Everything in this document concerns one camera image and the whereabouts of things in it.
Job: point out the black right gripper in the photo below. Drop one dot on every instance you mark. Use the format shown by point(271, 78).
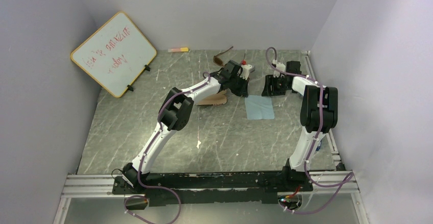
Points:
point(270, 80)

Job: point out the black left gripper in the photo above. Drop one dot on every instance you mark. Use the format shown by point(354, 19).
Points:
point(243, 91)

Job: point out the light blue cloth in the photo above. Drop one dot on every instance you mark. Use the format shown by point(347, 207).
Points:
point(259, 107)

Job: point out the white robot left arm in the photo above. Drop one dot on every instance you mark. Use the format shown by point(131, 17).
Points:
point(175, 113)

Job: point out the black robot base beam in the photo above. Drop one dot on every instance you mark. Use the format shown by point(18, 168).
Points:
point(265, 187)

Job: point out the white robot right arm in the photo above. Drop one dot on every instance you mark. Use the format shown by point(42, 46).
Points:
point(318, 114)

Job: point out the brown sunglasses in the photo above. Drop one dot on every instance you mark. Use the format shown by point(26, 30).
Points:
point(219, 62)

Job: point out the pink yellow marker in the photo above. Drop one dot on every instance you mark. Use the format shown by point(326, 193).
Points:
point(178, 50)

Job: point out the yellow framed whiteboard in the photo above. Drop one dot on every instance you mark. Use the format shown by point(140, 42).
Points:
point(115, 55)

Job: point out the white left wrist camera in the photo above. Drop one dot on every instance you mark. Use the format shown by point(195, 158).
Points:
point(247, 69)

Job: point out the aluminium frame rail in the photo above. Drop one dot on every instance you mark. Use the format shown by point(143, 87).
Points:
point(339, 181)

